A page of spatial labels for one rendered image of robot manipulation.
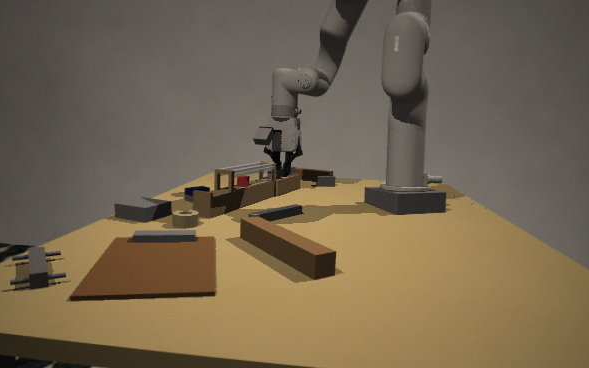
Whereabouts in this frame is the olive-brown tape roll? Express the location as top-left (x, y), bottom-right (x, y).
top-left (172, 210), bottom-right (199, 228)

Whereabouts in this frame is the brown wooden beam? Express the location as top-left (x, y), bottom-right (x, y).
top-left (240, 216), bottom-right (336, 280)

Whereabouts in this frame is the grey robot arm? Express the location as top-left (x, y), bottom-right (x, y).
top-left (271, 0), bottom-right (442, 192)

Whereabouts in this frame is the brown clipboard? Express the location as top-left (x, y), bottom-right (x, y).
top-left (70, 230), bottom-right (215, 301)

